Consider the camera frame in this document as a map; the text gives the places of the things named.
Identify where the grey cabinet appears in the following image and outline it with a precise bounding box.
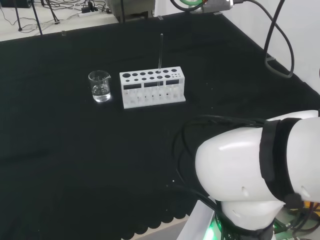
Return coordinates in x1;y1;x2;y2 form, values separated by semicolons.
109;0;156;24

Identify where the black bench cloth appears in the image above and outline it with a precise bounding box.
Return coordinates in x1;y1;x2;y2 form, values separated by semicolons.
0;11;320;240

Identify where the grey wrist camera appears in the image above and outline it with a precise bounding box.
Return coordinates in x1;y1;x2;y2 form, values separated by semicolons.
201;0;235;14

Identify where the white test tube rack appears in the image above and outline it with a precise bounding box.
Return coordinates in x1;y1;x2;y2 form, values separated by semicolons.
119;66;187;110

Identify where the thick black looped cable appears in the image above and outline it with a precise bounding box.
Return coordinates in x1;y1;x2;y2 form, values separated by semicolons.
234;0;295;79

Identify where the clear glass rod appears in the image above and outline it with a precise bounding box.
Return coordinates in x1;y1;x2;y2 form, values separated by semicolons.
157;33;164;87

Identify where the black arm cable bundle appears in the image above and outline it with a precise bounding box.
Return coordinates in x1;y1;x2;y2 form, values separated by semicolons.
173;114;268;221

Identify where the white power strip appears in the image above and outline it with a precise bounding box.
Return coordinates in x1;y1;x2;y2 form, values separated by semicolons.
78;10;101;18

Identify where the black tripod leg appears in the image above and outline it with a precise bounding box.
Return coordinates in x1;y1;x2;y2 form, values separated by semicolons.
30;0;44;36
13;0;24;32
46;0;61;25

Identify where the clear glass beaker with water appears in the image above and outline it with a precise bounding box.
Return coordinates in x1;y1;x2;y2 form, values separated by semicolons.
87;70;112;103

